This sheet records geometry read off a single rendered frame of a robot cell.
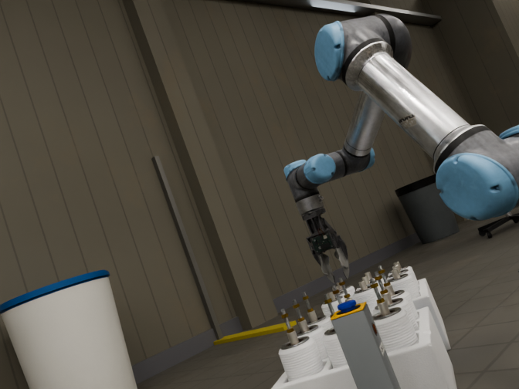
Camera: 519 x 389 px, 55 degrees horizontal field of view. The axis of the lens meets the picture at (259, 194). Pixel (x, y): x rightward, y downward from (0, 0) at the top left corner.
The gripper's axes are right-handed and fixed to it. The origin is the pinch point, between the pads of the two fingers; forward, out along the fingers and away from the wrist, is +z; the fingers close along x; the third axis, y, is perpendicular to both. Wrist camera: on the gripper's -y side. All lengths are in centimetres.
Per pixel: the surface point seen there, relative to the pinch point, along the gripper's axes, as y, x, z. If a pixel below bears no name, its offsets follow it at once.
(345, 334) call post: 44.8, 6.6, 7.3
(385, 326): 28.8, 12.0, 11.3
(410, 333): 26.6, 16.2, 15.0
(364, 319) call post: 44.8, 11.2, 5.5
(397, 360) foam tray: 31.7, 12.1, 18.3
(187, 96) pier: -237, -119, -163
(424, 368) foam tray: 31.7, 16.8, 21.5
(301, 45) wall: -424, -35, -229
